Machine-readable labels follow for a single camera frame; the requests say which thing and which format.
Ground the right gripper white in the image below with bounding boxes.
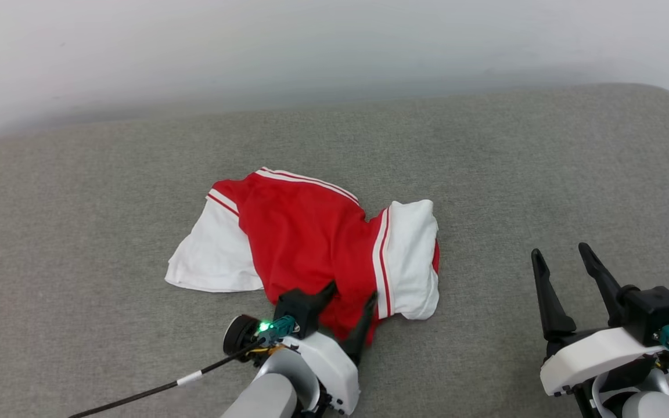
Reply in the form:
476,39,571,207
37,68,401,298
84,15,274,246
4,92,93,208
531,242,667,397

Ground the left black camera cable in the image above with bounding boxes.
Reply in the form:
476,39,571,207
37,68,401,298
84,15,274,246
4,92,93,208
67,341,267,418

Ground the left teal cable connector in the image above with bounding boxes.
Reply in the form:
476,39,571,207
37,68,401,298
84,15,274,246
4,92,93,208
258,315,298,344

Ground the red and white t-shirt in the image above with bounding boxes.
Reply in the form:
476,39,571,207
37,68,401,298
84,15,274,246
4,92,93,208
165,167,441,344

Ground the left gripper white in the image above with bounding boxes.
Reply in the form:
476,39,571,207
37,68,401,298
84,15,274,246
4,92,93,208
287,281,379,416

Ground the grey fabric sofa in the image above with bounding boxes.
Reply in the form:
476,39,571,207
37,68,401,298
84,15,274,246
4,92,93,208
0,83,669,418

